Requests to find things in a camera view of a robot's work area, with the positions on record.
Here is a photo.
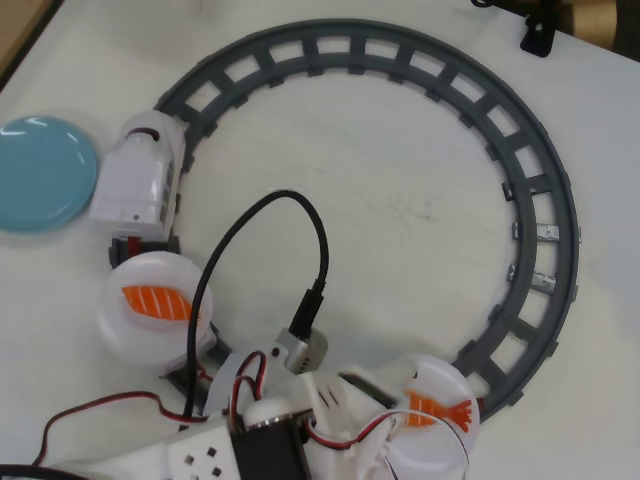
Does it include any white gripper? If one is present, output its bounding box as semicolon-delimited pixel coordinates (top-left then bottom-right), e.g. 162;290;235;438
298;366;421;480

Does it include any shrimp nigiri sushi toy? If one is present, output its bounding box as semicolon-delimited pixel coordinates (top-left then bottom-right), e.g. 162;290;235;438
403;387;474;431

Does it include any white plate under shrimp sushi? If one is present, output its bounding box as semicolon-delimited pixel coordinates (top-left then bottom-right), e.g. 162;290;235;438
384;352;484;480

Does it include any white plate under salmon sushi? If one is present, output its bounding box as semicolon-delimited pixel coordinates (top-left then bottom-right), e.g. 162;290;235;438
95;252;215;369

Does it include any salmon nigiri sushi toy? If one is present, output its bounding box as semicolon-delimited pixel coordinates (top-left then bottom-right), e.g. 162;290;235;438
121;284;193;323

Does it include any white toy Shinkansen locomotive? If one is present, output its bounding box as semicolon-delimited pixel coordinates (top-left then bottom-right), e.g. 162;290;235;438
89;111;194;237

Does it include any blue round dish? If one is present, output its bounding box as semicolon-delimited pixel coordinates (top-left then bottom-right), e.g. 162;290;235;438
0;114;100;235

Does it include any grey circular toy track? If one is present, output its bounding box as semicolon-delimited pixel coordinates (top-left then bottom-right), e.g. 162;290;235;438
107;19;584;419

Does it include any wooden desk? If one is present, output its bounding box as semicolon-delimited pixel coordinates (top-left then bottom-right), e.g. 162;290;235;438
0;0;64;89

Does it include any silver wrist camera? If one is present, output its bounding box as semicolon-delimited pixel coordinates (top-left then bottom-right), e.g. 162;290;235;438
273;327;330;374

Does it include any black USB cable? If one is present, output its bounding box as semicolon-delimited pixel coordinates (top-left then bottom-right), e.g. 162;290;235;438
184;189;331;419

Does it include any red black servo wire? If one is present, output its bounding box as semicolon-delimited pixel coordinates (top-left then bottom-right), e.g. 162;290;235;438
41;391;202;469

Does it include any black clamp mount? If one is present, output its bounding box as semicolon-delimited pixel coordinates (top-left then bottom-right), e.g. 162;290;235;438
519;0;557;56

